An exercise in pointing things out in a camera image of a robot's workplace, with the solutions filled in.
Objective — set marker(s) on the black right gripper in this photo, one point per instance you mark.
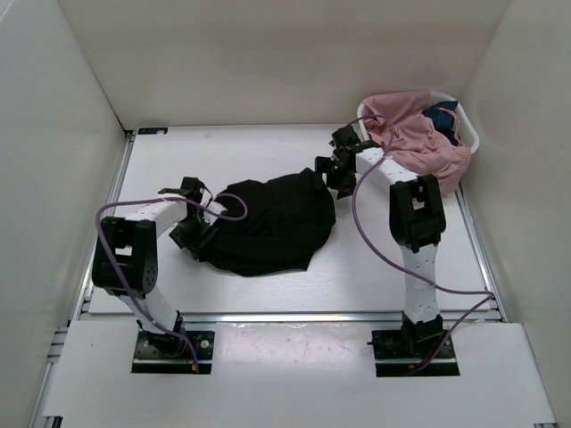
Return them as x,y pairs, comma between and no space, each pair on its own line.
323,166

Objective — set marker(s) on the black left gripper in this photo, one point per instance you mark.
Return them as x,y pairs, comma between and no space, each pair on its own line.
195,244

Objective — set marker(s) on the black trousers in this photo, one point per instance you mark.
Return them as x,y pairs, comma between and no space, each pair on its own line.
288,219

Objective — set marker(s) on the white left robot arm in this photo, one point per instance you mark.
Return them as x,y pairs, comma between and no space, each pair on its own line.
126,255

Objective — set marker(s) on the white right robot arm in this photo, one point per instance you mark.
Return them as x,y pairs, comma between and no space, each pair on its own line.
416,223

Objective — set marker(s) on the pink trousers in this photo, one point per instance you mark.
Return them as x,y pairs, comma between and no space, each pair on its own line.
396,122

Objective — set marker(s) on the navy blue garment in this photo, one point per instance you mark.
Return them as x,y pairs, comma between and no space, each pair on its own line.
445,119

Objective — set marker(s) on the white laundry basket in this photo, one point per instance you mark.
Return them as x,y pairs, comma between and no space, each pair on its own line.
467,133

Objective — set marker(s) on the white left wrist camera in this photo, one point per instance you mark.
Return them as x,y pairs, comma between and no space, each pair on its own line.
212,212

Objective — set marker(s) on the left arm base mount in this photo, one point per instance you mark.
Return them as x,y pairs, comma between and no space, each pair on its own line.
171,356

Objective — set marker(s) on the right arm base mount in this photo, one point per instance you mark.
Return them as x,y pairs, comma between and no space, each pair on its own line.
393,359

